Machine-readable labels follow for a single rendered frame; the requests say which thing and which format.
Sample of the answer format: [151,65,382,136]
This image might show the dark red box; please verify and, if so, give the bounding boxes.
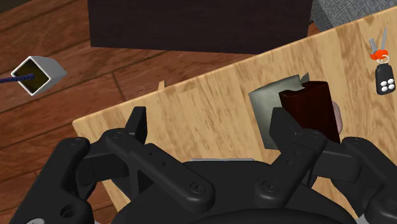
[278,81,342,144]

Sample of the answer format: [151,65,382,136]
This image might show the white square pot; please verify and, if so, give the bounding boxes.
[10,55,67,97]

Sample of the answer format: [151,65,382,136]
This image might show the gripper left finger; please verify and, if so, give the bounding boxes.
[9,106,216,224]

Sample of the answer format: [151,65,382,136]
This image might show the grey white cloth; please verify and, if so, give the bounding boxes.
[248,73,311,150]

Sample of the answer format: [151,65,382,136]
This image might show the pale pink round thing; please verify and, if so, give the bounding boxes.
[331,101,343,134]

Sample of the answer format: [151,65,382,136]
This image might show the keys with black fob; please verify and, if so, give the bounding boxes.
[368,27,396,96]

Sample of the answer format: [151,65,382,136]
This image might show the dark blue stick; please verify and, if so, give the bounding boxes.
[0,73,36,84]

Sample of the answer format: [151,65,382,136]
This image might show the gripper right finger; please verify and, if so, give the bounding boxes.
[253,106,397,224]

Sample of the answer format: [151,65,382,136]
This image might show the light wooden table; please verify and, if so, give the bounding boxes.
[71,6,397,218]

